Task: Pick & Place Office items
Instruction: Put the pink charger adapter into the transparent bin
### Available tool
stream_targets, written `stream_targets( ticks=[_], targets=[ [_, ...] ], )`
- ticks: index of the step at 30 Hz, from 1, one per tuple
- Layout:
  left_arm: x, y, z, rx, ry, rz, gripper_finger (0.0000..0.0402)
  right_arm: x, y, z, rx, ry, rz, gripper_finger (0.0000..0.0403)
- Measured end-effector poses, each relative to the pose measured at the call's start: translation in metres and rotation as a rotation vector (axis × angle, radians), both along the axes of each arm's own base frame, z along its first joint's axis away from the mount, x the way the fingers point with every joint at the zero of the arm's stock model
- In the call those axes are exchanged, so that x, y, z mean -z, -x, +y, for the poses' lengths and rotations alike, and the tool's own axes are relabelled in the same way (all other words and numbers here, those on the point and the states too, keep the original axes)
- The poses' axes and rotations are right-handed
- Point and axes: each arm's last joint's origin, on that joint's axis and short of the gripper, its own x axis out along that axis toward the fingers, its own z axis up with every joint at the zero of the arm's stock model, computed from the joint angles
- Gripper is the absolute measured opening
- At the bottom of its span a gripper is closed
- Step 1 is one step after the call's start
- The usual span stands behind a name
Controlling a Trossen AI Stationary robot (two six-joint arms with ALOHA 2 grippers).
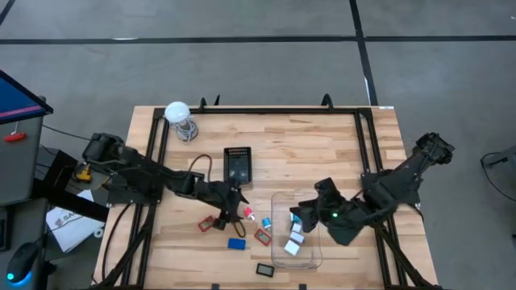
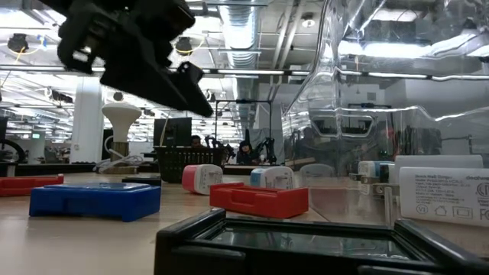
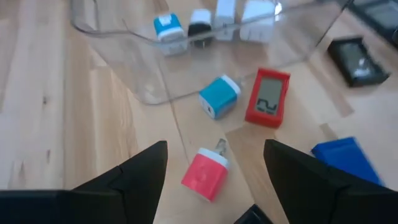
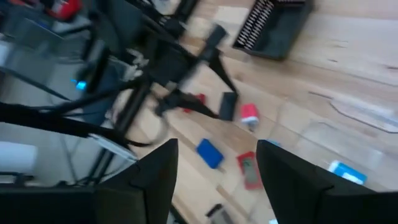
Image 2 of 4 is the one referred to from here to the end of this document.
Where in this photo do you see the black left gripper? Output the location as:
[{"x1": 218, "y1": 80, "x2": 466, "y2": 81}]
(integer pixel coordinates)
[{"x1": 66, "y1": 0, "x2": 214, "y2": 118}]

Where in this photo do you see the small black display module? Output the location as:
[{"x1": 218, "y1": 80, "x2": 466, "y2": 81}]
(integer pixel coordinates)
[{"x1": 121, "y1": 175, "x2": 162, "y2": 187}]

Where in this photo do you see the red white charger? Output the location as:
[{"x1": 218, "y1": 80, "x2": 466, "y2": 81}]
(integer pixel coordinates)
[{"x1": 181, "y1": 163, "x2": 224, "y2": 196}]

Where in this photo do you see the small blue white charger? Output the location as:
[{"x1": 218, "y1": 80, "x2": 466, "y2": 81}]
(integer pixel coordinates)
[{"x1": 250, "y1": 166, "x2": 295, "y2": 190}]

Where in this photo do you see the red digital display module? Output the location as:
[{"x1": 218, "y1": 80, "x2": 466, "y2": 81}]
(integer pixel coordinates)
[
  {"x1": 209, "y1": 182, "x2": 309, "y2": 219},
  {"x1": 0, "y1": 173, "x2": 65, "y2": 198}
]

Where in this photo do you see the large blue white charger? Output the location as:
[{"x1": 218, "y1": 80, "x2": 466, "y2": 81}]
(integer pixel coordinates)
[{"x1": 349, "y1": 160, "x2": 400, "y2": 196}]

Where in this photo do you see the white wall charger cube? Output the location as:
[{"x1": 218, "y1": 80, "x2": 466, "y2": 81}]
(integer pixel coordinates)
[
  {"x1": 393, "y1": 154, "x2": 484, "y2": 169},
  {"x1": 399, "y1": 167, "x2": 489, "y2": 228}
]

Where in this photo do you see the black background monitor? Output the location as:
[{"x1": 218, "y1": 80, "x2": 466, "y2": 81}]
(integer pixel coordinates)
[{"x1": 153, "y1": 117, "x2": 193, "y2": 148}]

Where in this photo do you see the black ceiling fixture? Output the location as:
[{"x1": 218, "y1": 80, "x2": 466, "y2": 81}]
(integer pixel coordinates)
[
  {"x1": 174, "y1": 36, "x2": 194, "y2": 57},
  {"x1": 7, "y1": 33, "x2": 30, "y2": 53}
]

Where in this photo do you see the black mesh basket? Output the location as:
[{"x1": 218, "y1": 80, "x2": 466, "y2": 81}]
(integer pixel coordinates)
[{"x1": 154, "y1": 146, "x2": 227, "y2": 183}]

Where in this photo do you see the white building pillar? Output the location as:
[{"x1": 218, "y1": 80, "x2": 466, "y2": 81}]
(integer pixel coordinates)
[{"x1": 70, "y1": 76, "x2": 104, "y2": 164}]

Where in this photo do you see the blue plastic box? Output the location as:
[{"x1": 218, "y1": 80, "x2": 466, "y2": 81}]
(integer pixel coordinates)
[{"x1": 29, "y1": 182, "x2": 162, "y2": 223}]

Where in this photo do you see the black digital display module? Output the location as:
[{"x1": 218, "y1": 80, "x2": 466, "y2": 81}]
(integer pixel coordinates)
[{"x1": 154, "y1": 208, "x2": 489, "y2": 275}]

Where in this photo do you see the clear plastic container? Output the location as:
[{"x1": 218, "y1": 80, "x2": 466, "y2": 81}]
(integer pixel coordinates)
[{"x1": 281, "y1": 0, "x2": 489, "y2": 257}]

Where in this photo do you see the silver ventilation duct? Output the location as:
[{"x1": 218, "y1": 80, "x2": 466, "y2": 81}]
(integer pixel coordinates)
[{"x1": 219, "y1": 0, "x2": 261, "y2": 101}]

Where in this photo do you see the white lamp cable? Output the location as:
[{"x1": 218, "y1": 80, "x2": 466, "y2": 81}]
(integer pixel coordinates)
[{"x1": 93, "y1": 135, "x2": 144, "y2": 173}]

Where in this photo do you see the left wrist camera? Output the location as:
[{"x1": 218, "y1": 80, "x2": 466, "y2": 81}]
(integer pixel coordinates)
[{"x1": 57, "y1": 15, "x2": 102, "y2": 74}]

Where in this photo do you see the black metal table frame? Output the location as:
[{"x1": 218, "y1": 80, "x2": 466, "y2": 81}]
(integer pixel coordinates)
[{"x1": 0, "y1": 162, "x2": 96, "y2": 177}]

